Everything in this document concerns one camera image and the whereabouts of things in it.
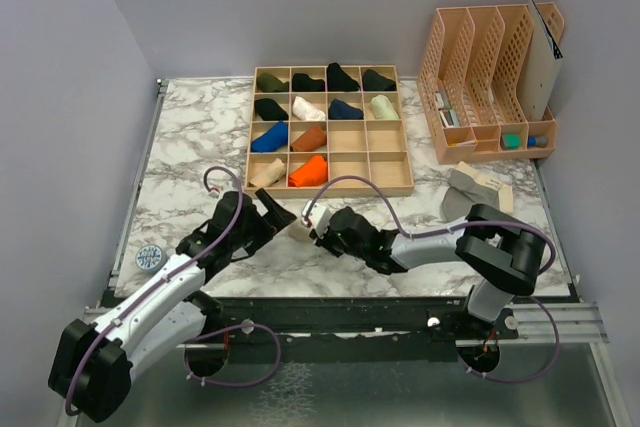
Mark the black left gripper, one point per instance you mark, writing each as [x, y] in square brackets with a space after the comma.
[278, 215]

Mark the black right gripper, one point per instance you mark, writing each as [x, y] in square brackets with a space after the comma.
[322, 238]

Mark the beige boxer underwear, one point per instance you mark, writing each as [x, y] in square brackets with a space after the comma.
[300, 231]

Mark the grey underwear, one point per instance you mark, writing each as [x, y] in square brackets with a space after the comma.
[465, 190]

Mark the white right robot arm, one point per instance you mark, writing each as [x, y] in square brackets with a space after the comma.
[506, 253]

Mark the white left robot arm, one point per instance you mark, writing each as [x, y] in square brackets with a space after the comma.
[96, 363]

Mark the cream folded underwear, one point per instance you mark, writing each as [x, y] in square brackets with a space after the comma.
[503, 189]

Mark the beige rolled cloth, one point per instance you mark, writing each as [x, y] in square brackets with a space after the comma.
[269, 175]

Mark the orange rolled cloth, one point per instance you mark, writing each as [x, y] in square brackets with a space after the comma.
[314, 172]

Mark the blue rolled cloth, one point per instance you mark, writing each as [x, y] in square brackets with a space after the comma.
[272, 140]

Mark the brown rolled cloth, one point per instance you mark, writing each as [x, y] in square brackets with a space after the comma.
[311, 140]

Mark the wooden compartment tray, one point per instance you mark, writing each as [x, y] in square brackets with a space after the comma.
[364, 156]

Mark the black rolled cloth left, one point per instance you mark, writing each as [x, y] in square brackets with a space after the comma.
[268, 109]

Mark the black rolled cloth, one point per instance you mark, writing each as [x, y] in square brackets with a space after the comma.
[338, 80]
[303, 82]
[268, 109]

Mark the white rolled cloth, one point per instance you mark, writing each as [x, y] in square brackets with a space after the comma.
[305, 111]

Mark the navy rolled cloth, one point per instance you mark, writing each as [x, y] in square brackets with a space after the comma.
[340, 110]

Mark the pale green rolled cloth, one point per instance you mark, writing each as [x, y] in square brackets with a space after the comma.
[383, 109]

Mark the olive green rolled cloth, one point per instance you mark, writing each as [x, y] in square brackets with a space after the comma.
[269, 83]

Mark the cards in rack slot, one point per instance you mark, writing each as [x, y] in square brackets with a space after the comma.
[455, 133]

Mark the dark green rolled cloth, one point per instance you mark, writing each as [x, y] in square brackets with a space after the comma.
[372, 81]

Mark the pink file organizer rack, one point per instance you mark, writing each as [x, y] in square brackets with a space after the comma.
[476, 54]

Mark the blue grey cylinder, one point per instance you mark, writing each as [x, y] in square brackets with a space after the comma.
[540, 141]

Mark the grey folder in rack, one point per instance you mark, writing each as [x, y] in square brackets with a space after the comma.
[542, 61]

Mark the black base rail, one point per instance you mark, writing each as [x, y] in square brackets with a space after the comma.
[344, 330]

